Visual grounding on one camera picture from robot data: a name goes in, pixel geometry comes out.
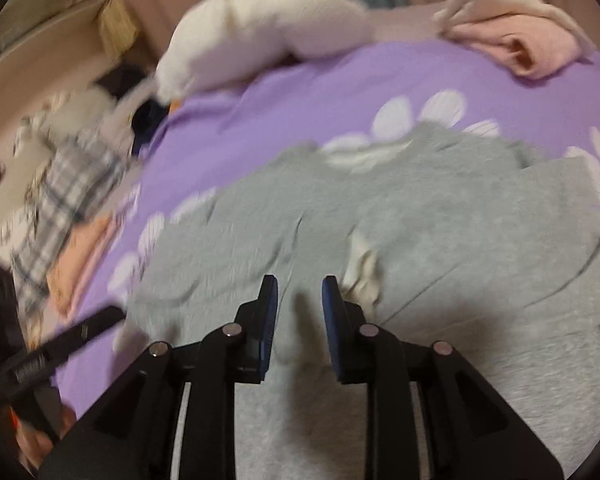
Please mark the plaid cloth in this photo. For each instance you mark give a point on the plaid cloth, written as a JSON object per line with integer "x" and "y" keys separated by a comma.
{"x": 70, "y": 185}

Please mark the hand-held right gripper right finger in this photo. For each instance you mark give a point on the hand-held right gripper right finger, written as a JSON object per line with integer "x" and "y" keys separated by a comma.
{"x": 332, "y": 325}

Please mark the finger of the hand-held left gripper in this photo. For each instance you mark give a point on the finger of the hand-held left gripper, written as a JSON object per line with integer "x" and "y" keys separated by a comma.
{"x": 87, "y": 327}

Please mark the beige furniture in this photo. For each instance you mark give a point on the beige furniture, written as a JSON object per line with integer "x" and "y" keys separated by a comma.
{"x": 45, "y": 0}

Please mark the dark cloth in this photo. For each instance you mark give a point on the dark cloth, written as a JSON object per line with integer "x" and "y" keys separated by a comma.
{"x": 147, "y": 120}

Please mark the white cloth pile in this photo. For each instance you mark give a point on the white cloth pile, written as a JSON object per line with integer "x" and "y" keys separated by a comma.
{"x": 75, "y": 110}

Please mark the pink folded garment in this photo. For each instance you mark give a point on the pink folded garment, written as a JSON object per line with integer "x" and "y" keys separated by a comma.
{"x": 495, "y": 40}

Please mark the peach folded cloth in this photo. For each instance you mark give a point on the peach folded cloth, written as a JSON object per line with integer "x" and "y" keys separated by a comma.
{"x": 75, "y": 265}

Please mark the grey shirt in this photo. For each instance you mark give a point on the grey shirt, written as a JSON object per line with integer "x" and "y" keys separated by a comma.
{"x": 430, "y": 240}

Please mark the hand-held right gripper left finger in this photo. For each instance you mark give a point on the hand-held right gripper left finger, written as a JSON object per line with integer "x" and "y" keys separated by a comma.
{"x": 269, "y": 320}

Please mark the person's left hand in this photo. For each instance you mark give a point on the person's left hand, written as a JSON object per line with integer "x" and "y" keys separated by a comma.
{"x": 35, "y": 447}

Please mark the purple floral blanket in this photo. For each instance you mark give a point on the purple floral blanket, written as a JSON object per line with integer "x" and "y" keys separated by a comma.
{"x": 305, "y": 105}

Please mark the white plush pillow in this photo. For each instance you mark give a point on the white plush pillow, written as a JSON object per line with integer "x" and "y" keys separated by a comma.
{"x": 260, "y": 35}

